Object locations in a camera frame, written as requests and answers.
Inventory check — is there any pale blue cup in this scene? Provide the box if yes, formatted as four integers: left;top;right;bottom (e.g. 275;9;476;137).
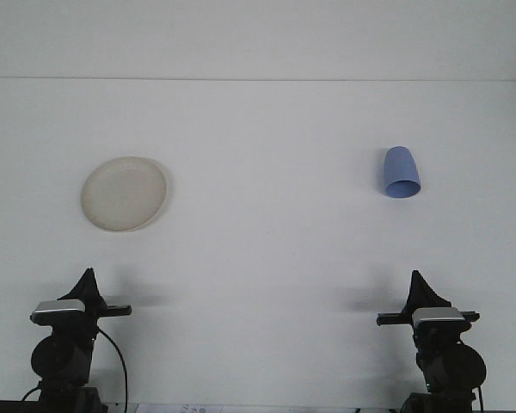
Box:
383;145;422;200

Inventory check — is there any pale round plate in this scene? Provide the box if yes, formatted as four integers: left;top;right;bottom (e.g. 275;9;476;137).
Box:
80;155;172;233

